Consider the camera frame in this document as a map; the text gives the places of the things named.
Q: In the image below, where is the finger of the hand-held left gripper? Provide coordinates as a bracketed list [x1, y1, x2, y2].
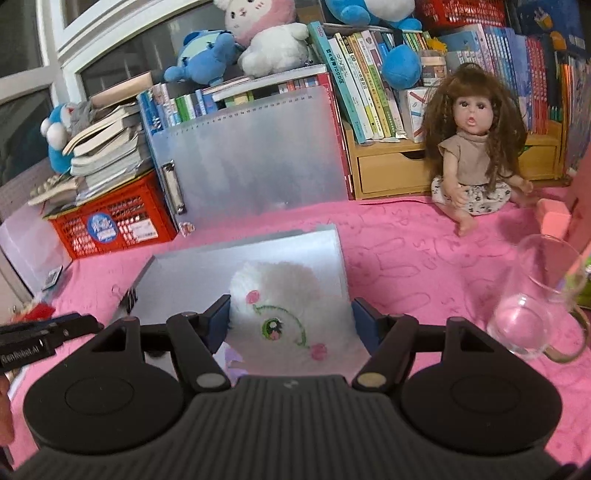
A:
[46, 312, 105, 342]

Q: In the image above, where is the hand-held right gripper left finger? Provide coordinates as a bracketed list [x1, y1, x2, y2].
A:
[90, 294, 232, 394]

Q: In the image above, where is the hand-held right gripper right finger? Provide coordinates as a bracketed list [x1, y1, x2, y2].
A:
[352, 296, 497, 394]

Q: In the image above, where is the grey cardboard box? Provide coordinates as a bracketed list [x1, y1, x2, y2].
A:
[112, 224, 350, 376]

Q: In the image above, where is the black binder clip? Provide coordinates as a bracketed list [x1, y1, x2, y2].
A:
[112, 284, 139, 315]

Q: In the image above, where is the pink printed towel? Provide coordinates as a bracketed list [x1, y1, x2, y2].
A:
[8, 184, 591, 468]

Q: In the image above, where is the translucent plastic folder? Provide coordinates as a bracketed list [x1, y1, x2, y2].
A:
[0, 210, 74, 298]

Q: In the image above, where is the red plastic crate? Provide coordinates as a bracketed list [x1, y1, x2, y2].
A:
[46, 168, 179, 261]

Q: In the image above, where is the wooden desk organizer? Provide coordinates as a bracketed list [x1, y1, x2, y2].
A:
[343, 119, 565, 200]

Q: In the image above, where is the clear glass cup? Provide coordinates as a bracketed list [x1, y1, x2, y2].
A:
[486, 234, 590, 365]

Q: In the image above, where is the translucent plastic clipboard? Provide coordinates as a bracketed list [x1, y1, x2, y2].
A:
[154, 88, 350, 227]

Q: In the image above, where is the stack of books on crate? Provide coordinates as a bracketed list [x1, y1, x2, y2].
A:
[27, 71, 156, 219]

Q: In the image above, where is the blue white round-eyed plush toy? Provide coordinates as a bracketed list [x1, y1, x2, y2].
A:
[40, 102, 93, 175]

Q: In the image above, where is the brown-haired baby doll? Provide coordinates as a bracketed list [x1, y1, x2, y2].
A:
[425, 64, 551, 237]

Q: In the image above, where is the white box with red print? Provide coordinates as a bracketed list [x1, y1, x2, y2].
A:
[401, 87, 439, 143]

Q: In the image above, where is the pink box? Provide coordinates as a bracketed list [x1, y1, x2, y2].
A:
[537, 198, 572, 241]

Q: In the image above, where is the row of green-spined books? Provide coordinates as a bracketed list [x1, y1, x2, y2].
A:
[307, 21, 446, 145]

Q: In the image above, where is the large blue plush toy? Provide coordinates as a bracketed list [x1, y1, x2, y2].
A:
[322, 0, 424, 90]

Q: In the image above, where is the blue long-limbed plush toy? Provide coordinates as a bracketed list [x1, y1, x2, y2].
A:
[164, 30, 242, 87]

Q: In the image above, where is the white pink bunny plush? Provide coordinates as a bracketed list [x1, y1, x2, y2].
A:
[224, 0, 311, 78]

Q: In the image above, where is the row of blue-spined books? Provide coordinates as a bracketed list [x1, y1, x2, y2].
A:
[438, 23, 568, 136]

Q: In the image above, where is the red plastic basket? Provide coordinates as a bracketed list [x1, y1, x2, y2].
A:
[414, 0, 507, 29]

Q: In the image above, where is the white window frame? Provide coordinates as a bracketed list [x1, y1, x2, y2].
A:
[0, 0, 222, 185]

